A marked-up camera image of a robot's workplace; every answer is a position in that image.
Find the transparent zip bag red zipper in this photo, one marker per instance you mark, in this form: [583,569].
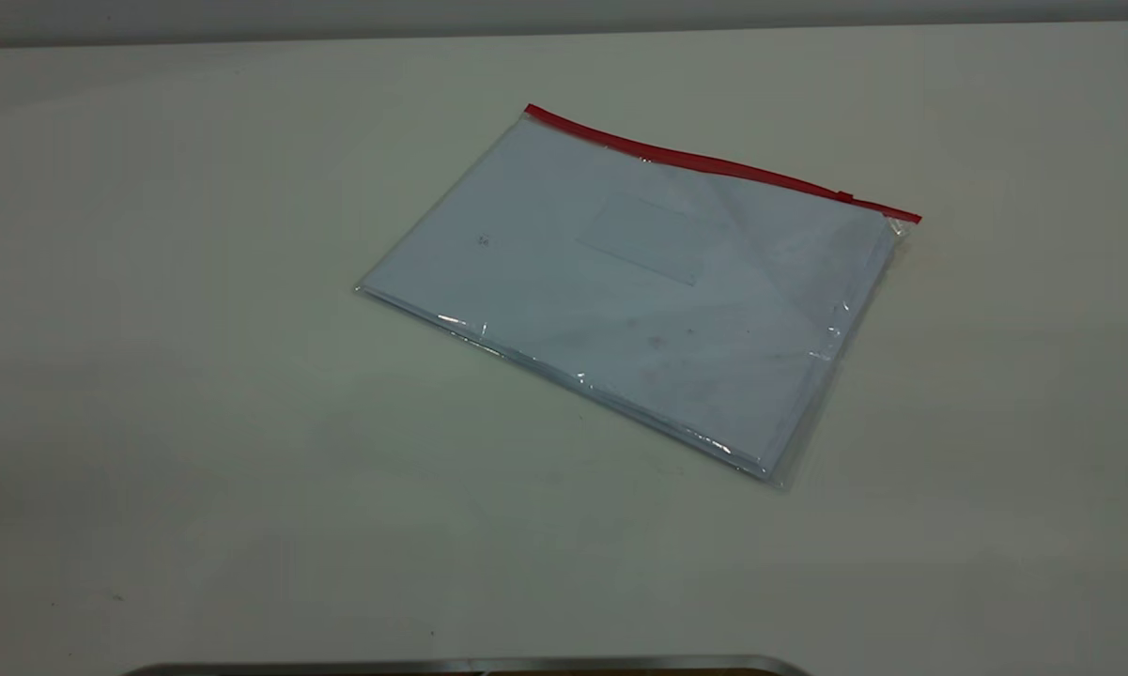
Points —
[620,282]

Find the grey metal bar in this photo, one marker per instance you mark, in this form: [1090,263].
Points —
[470,668]

